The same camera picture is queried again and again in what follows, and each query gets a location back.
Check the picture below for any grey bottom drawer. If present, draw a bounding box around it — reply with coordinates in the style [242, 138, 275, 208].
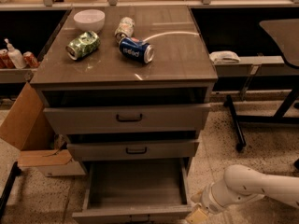
[72, 158, 192, 224]

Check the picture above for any grey drawer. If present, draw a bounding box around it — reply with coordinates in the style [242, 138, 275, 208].
[42, 87, 211, 135]
[67, 131, 199, 161]
[72, 158, 192, 224]

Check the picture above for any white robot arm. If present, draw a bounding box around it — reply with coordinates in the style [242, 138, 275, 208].
[186, 164, 299, 224]

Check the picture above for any grey middle drawer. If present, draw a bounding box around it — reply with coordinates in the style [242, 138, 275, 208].
[67, 131, 199, 161]

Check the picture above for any grey drawer cabinet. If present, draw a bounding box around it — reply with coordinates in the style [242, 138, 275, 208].
[30, 5, 219, 224]

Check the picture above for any grey top drawer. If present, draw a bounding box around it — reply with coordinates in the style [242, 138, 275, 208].
[42, 87, 211, 135]

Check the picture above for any black table stand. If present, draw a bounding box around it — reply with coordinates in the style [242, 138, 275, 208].
[223, 19, 299, 152]

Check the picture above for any folded white cloth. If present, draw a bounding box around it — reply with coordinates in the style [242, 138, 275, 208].
[209, 50, 240, 63]

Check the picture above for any blue pepsi can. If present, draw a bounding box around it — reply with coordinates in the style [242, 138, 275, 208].
[119, 37, 154, 63]

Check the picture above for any black bar left floor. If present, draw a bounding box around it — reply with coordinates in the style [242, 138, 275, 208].
[0, 161, 21, 219]

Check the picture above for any brown cardboard box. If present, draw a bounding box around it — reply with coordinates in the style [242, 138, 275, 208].
[0, 83, 86, 177]

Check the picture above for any crushed green soda can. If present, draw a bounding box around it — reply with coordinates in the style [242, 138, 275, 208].
[65, 31, 100, 61]

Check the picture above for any white bowl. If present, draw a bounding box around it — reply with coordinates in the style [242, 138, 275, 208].
[74, 9, 106, 33]

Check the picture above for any red can right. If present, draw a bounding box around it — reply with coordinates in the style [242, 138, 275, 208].
[23, 51, 39, 68]

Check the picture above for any red can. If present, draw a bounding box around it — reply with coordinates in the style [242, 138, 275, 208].
[0, 49, 14, 69]
[23, 51, 39, 68]

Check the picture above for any grey left shelf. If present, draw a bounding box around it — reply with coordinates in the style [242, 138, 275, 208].
[0, 68, 36, 84]

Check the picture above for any white pump bottle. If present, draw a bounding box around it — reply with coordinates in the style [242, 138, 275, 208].
[5, 38, 26, 69]

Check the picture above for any red can left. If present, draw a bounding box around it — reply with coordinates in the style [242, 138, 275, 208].
[0, 49, 14, 69]

